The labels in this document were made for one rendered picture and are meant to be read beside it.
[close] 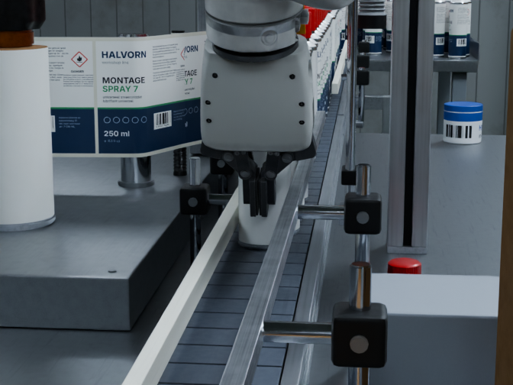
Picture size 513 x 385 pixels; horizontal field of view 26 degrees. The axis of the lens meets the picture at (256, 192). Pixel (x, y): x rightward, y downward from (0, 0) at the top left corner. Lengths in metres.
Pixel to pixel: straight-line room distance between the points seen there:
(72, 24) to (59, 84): 4.51
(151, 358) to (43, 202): 0.52
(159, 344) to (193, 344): 0.11
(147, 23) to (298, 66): 4.80
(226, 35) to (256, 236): 0.23
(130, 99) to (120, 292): 0.42
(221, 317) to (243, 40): 0.23
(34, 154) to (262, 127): 0.29
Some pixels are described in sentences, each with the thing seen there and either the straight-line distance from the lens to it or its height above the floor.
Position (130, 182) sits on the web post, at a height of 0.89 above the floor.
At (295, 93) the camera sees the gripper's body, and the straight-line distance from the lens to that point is 0.97.
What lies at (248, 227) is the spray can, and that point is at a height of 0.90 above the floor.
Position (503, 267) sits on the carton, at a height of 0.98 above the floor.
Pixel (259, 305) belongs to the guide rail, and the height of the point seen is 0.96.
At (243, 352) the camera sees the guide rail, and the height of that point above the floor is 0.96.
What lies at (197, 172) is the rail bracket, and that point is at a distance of 1.18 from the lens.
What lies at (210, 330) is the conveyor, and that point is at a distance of 0.85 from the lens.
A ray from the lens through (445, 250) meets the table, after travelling 1.30.
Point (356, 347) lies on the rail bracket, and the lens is 0.60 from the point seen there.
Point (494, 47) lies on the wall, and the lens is 5.49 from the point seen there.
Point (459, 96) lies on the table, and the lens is 3.27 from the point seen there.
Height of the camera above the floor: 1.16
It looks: 12 degrees down
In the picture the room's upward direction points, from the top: straight up
